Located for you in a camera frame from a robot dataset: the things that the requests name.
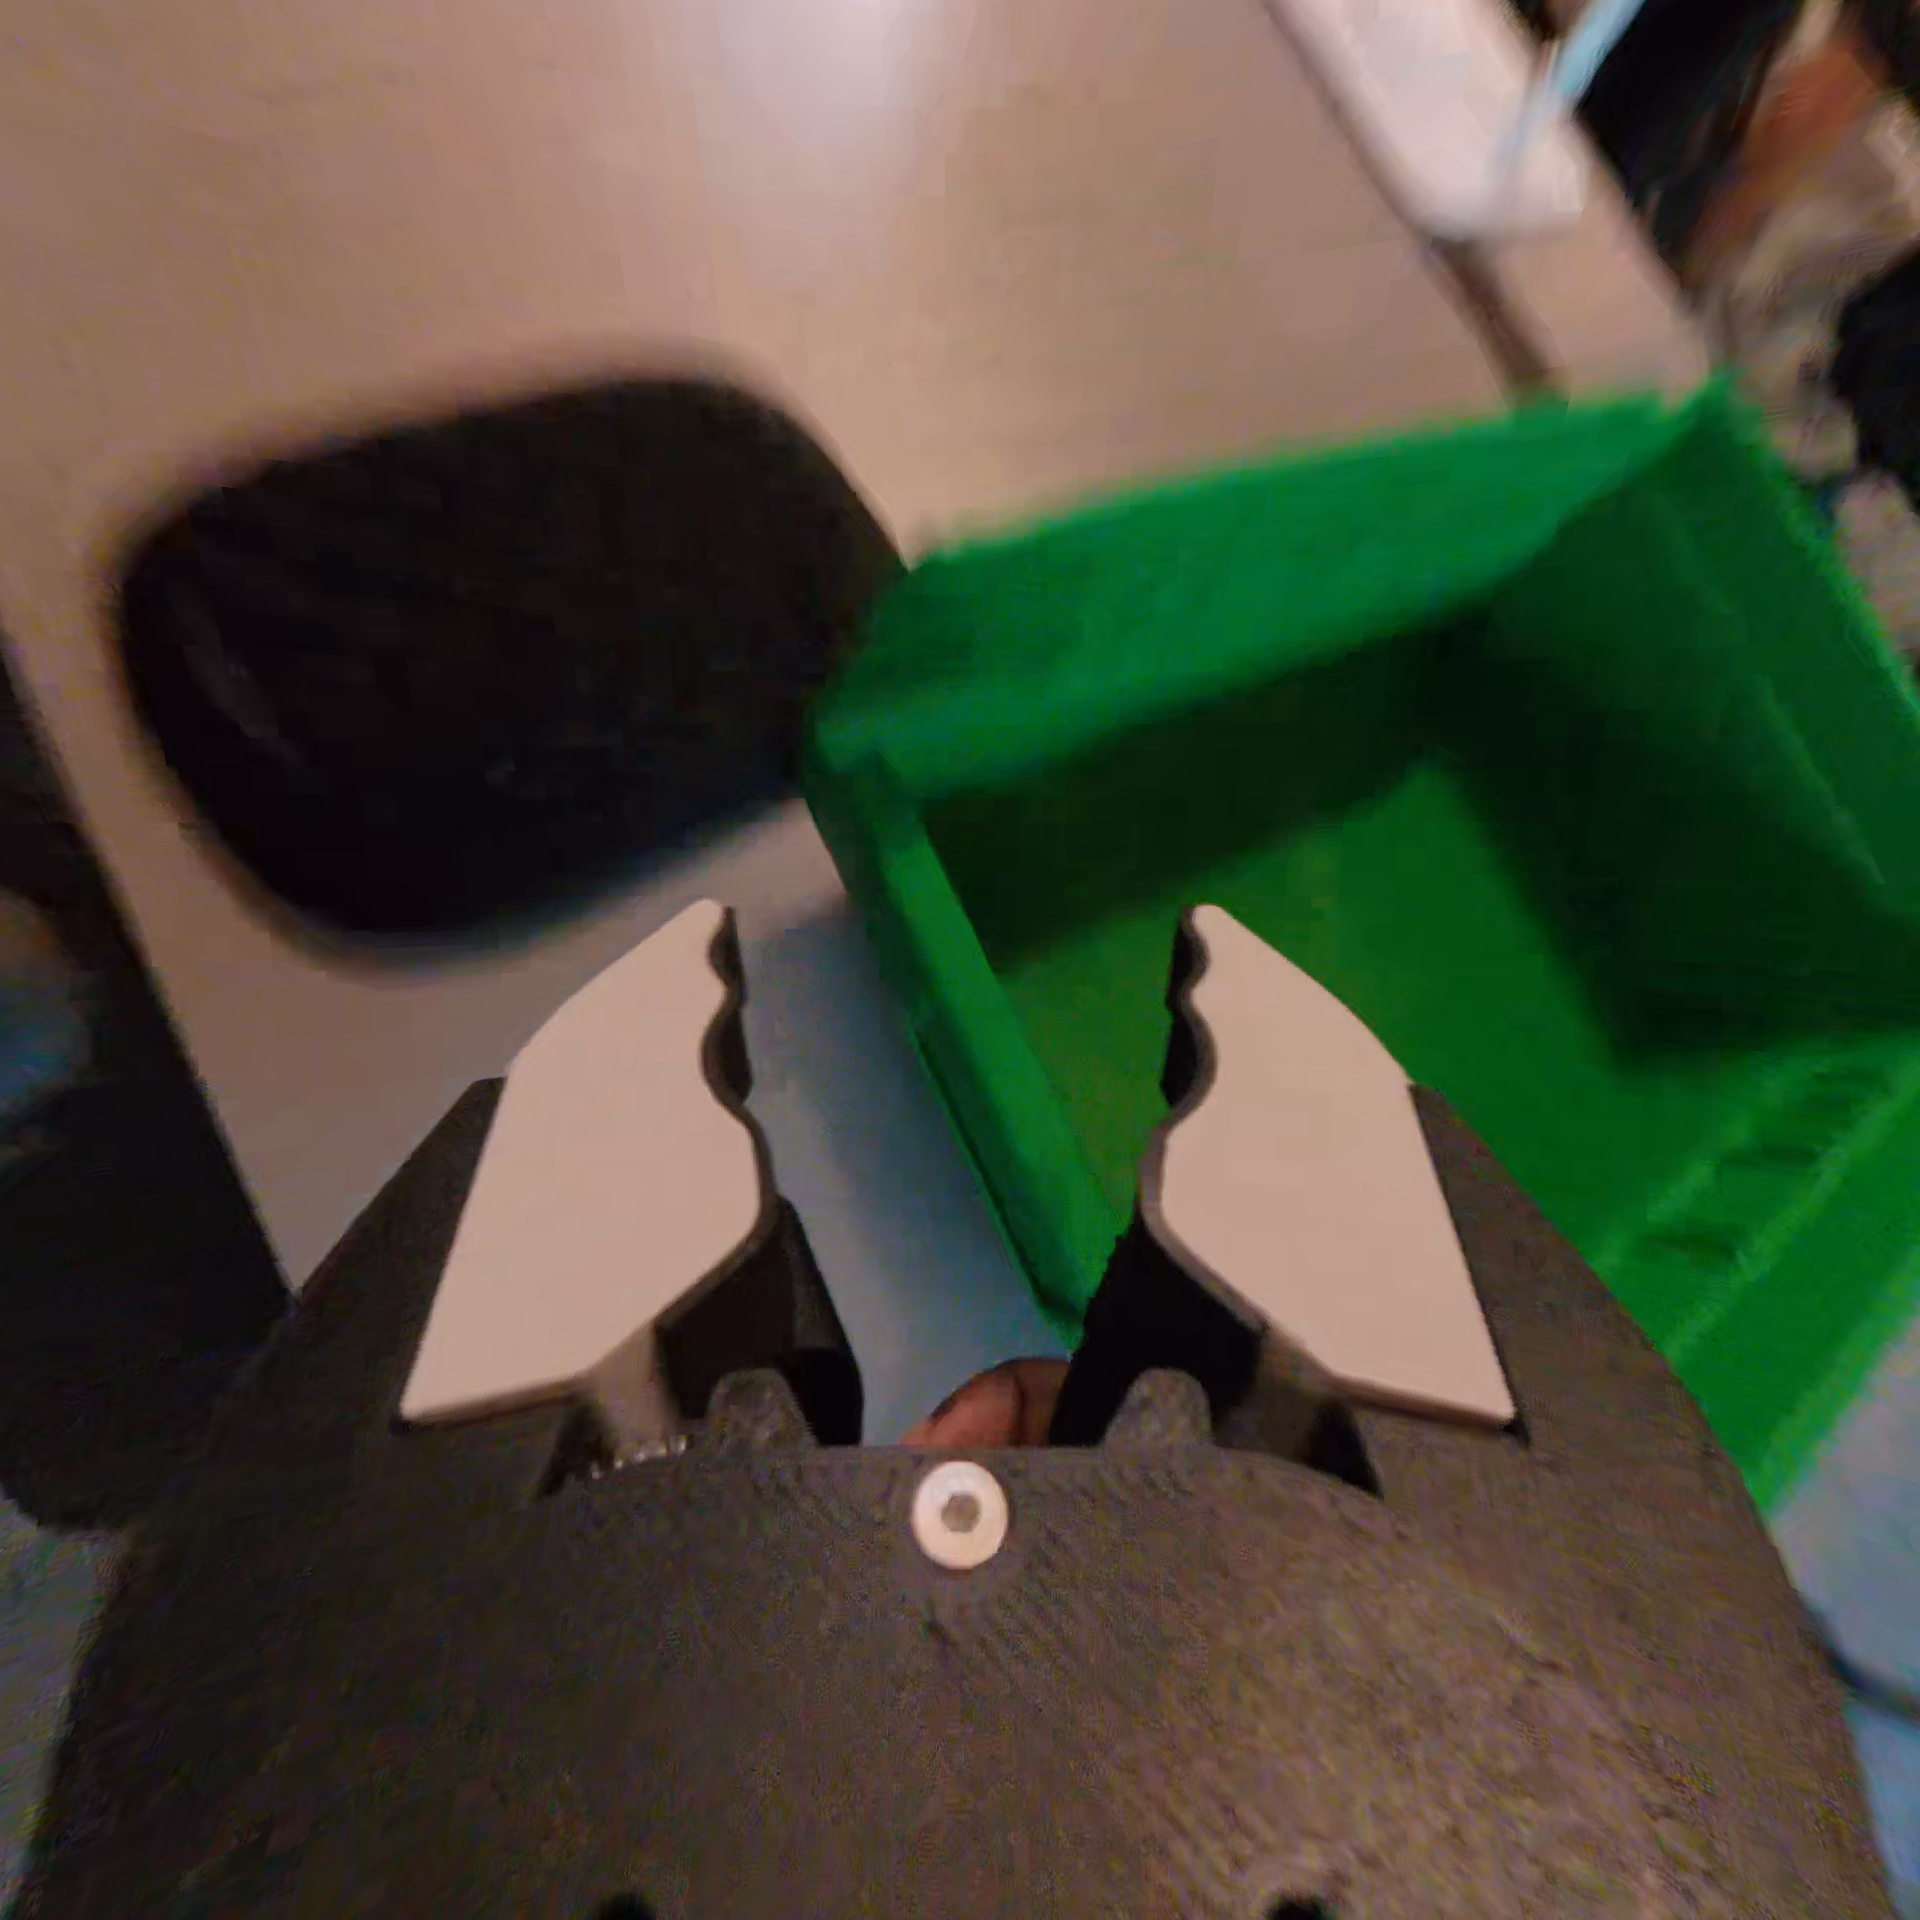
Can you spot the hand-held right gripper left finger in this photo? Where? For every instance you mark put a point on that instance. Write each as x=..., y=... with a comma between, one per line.
x=599, y=1184

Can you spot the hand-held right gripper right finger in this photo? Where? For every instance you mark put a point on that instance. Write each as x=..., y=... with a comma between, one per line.
x=1306, y=1201

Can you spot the green plastic bin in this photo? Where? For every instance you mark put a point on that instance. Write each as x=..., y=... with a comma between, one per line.
x=1349, y=751

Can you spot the grey desk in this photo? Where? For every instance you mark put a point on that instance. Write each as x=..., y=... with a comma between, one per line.
x=751, y=194

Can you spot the person's right hand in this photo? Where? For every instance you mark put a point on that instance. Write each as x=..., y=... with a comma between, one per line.
x=989, y=1402

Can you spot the black wrist rest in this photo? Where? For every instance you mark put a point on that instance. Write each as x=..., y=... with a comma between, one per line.
x=481, y=660

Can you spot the white-based document stand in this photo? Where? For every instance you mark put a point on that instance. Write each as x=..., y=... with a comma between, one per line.
x=1441, y=106

